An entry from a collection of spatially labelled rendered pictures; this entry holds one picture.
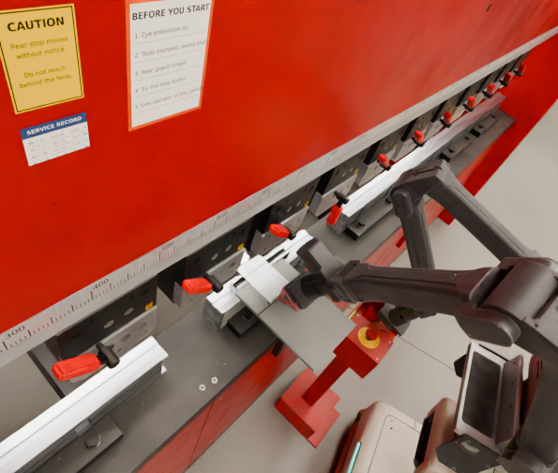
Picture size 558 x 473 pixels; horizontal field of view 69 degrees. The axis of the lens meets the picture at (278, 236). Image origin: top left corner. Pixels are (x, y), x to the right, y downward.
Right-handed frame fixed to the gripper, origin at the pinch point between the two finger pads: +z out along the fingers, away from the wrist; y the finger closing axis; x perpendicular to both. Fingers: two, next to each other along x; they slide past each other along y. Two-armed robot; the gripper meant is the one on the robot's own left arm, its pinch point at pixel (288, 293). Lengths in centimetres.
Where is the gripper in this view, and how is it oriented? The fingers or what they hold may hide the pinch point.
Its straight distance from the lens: 103.5
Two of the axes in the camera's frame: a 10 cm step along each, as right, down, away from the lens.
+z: -5.4, 2.8, 7.9
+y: -6.6, 4.4, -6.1
